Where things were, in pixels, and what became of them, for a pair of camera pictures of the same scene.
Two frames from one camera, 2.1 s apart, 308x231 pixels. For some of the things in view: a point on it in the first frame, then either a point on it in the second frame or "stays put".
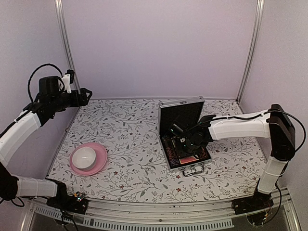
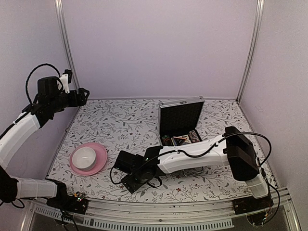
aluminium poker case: (183, 142) stays put
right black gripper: (181, 153) → (130, 186)
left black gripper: (84, 100) stays put
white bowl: (84, 158) stays put
